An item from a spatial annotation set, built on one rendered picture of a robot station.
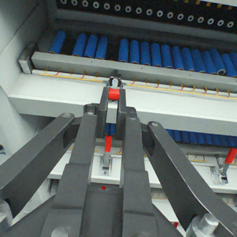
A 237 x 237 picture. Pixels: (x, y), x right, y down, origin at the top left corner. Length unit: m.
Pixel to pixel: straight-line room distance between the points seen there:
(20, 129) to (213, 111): 0.33
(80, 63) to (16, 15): 0.12
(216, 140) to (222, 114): 0.19
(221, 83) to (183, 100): 0.07
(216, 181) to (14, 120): 0.44
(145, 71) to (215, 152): 0.28
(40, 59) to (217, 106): 0.30
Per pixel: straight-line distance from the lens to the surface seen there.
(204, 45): 0.41
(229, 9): 0.42
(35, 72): 0.31
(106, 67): 0.28
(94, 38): 0.35
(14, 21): 0.33
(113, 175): 0.40
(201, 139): 0.48
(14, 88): 0.31
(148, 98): 0.28
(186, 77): 0.30
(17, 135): 0.35
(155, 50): 0.35
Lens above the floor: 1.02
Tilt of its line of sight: 37 degrees down
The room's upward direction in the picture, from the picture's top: 8 degrees clockwise
